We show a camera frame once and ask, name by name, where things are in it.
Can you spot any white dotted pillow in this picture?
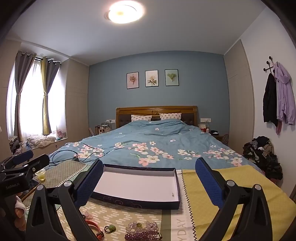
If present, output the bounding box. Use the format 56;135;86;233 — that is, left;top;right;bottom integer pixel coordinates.
159;113;182;120
131;114;152;122

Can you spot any beige wardrobe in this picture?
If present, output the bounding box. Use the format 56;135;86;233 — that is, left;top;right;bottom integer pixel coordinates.
223;39;255;153
62;59;90;139

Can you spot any purple bead bracelet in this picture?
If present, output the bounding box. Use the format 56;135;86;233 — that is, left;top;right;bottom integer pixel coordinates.
125;229;162;241

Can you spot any pile of bags and clothes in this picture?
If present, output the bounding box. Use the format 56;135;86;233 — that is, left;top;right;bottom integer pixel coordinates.
8;136;27;153

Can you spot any person's left hand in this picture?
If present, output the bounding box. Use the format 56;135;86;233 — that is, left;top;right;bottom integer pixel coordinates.
14;196;26;232

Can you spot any black jacket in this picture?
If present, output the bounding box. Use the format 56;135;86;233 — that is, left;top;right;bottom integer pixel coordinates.
263;72;278;123

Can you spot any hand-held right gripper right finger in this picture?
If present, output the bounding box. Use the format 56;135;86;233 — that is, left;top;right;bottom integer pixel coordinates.
195;157;273;241

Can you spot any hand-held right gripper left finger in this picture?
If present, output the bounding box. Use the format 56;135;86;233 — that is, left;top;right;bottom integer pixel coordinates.
25;159;104;241

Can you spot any black wall coat rack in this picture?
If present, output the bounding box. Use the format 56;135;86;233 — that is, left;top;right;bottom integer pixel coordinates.
264;56;278;75

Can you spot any pile of dark clothes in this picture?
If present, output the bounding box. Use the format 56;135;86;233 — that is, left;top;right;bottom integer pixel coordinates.
243;136;283;180

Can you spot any pink framed flower picture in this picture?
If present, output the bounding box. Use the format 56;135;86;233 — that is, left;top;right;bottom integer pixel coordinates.
126;72;139;90

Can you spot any clear crystal bead bracelet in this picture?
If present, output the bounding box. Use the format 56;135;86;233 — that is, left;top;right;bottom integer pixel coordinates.
126;221;160;232

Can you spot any dark blue box tray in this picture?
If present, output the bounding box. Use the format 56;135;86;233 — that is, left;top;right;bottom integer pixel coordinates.
90;164;181;210

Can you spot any round ceiling light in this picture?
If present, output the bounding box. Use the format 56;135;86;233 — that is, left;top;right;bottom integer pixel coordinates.
106;1;146;24

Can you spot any green framed leaf picture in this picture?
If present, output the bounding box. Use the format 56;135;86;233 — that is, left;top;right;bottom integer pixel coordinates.
165;69;179;87

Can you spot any blue floral duvet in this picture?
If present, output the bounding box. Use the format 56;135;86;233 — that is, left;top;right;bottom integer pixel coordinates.
47;119;264;173

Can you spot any pile of light bedding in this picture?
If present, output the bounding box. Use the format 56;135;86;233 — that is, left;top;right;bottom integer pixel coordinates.
26;136;56;147

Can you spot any white framed flower picture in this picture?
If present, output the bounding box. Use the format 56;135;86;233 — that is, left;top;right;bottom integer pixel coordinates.
145;70;158;88

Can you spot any orange smartwatch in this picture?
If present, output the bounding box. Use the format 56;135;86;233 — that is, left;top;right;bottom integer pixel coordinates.
84;218;105;241

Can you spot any black charging cable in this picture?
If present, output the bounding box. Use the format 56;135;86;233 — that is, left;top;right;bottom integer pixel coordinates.
50;144;105;165

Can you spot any purple jacket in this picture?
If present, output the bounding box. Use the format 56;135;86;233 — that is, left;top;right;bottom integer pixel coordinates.
274;61;296;135

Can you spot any wooden headboard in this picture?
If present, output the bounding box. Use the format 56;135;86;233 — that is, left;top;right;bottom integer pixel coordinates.
116;106;198;129

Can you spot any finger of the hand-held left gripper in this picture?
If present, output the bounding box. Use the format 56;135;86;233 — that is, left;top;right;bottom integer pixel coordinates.
22;154;50;183
0;150;34;172

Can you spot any dark bedside table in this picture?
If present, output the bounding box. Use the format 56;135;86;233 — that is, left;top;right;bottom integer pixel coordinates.
209;130;229;143

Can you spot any yellow jelly cup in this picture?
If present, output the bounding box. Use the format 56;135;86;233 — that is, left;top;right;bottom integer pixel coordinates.
35;169;47;181

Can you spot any grey and yellow curtain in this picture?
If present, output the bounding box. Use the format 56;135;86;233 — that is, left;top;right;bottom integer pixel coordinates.
40;57;61;136
14;50;37;139

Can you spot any yellow green patchwork cloth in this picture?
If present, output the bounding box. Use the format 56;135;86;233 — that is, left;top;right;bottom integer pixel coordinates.
22;160;293;241

